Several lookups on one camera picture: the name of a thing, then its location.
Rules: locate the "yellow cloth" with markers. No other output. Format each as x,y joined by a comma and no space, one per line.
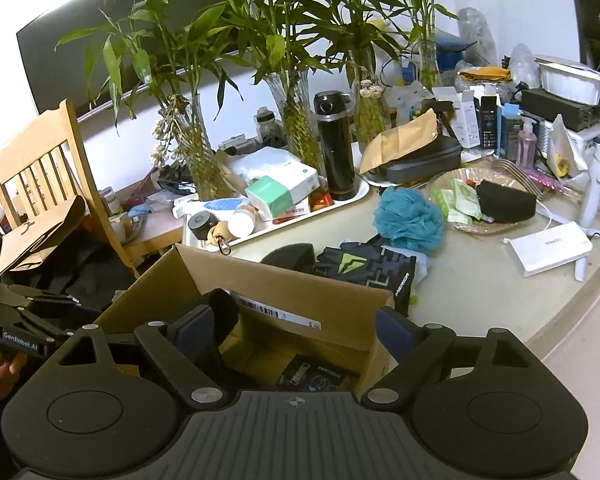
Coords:
485,74

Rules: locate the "white carton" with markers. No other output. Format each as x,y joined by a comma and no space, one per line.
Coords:
464,120

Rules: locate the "black zip case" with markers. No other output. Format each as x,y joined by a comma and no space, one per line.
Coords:
430,160

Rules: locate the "wooden charm with carabiner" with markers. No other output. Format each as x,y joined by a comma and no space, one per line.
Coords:
220,235

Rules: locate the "red packet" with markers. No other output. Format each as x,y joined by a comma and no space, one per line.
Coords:
322,202

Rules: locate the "green wipes packet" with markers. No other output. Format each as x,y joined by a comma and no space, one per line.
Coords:
465,200
442,205

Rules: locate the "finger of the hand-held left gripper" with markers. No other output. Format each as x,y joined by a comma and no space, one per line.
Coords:
50,299
42,325

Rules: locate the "white tray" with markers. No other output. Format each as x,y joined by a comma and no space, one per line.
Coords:
351,199

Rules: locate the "black carton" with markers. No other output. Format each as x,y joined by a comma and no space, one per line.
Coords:
487,122

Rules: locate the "black television screen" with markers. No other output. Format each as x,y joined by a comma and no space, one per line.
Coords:
80,25

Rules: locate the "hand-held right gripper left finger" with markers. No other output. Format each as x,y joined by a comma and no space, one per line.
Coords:
197,325

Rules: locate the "black equipment box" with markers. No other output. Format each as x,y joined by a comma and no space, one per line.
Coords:
560,107

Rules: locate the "black glove green mark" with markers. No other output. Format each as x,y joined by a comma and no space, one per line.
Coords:
345,262

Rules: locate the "white bottle black lid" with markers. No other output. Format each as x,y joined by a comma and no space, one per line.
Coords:
266,127

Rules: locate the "black round cap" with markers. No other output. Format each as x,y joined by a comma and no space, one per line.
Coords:
201,225

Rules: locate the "white pill bottle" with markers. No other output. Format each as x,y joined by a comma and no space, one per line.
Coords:
242,222

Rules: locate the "black printed packet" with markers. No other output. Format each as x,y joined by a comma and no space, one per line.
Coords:
312,375

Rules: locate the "brown paper bag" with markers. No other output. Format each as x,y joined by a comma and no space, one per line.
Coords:
35,245

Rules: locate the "white box green dot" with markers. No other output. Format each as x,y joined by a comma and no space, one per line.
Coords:
280,165

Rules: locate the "small glass jar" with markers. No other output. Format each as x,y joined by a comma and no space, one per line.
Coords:
109,200

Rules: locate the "black pouch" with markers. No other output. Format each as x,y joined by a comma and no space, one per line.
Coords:
505,202

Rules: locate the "white food container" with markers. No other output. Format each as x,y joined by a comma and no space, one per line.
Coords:
572,82

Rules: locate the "white phone gimbal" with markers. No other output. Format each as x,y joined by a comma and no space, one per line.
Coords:
597,175

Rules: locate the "glass vase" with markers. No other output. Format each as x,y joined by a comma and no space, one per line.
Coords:
367,105
200,160
428,67
295,120

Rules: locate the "dark glass bottle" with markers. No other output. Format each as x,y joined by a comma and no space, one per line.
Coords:
335,150

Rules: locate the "clear plastic bag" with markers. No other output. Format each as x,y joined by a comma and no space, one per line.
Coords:
475,35

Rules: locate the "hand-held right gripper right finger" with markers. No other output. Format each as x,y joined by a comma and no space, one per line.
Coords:
387,332

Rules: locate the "white plastic bag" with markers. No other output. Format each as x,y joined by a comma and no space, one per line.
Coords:
565,150

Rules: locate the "blue carton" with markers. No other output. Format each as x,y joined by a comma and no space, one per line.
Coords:
510,130

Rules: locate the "pink pen packet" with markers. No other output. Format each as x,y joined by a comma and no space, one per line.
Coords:
550,180

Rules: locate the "brown cardboard box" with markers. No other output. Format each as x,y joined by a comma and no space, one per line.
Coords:
400,145

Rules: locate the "pink pump bottle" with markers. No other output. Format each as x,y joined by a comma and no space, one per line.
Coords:
526,145

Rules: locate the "glass plate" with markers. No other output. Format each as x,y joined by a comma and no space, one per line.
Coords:
480,226

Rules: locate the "teal bath loofah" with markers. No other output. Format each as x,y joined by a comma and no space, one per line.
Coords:
405,220

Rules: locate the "white blue packet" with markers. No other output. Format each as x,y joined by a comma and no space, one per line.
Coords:
215,206

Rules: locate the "black clothing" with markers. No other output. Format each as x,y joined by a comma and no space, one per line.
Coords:
95,275

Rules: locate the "white flat box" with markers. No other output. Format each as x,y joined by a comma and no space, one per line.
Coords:
547,247

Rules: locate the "dried white flowers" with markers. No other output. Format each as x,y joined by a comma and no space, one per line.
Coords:
167,135

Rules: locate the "wooden chair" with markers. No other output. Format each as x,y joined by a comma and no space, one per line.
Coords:
70,125

